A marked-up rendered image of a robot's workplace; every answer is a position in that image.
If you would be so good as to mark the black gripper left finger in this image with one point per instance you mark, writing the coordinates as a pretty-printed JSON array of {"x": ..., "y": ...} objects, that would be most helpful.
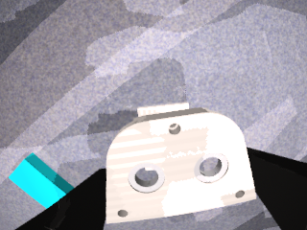
[{"x": 82, "y": 209}]

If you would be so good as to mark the cyan rectangular block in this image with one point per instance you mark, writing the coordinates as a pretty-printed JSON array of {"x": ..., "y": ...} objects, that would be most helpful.
[{"x": 39, "y": 181}]

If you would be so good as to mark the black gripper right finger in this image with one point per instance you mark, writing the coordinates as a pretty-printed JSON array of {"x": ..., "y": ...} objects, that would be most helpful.
[{"x": 281, "y": 184}]

